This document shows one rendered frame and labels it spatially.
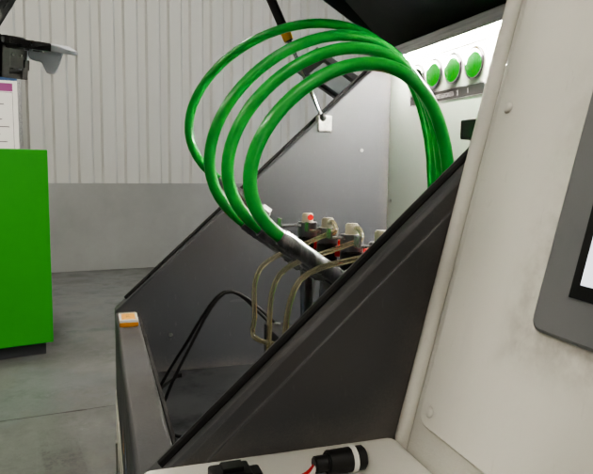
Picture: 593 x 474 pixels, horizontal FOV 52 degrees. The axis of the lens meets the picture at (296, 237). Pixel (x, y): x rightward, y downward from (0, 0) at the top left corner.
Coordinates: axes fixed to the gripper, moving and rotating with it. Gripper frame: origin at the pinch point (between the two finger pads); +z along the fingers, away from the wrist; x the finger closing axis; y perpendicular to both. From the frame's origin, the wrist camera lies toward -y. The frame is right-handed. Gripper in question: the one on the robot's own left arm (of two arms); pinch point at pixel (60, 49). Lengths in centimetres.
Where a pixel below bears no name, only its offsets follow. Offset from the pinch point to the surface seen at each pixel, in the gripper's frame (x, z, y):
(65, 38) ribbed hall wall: -522, 288, -42
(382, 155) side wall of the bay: 60, 37, 14
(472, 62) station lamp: 83, 22, -4
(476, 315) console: 110, -25, 21
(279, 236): 88, -24, 19
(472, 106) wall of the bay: 84, 23, 3
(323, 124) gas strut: 53, 26, 9
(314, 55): 82, -15, 1
